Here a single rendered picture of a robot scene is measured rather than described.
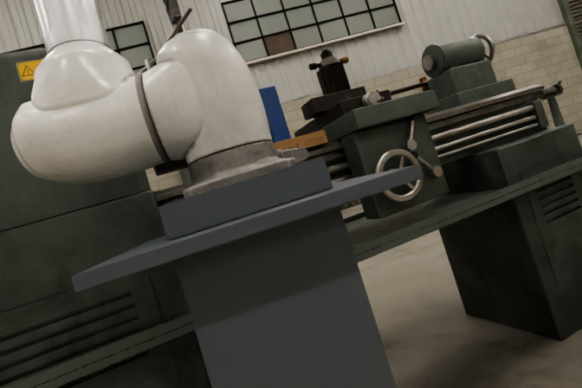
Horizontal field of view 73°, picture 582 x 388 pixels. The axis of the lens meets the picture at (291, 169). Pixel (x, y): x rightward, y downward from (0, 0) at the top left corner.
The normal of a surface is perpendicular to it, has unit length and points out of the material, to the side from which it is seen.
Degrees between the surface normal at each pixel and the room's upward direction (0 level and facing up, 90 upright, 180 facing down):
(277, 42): 90
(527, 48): 90
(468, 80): 90
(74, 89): 82
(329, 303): 90
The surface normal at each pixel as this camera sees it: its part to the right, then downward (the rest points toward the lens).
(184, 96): 0.08, -0.08
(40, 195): 0.32, -0.14
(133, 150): 0.34, 0.58
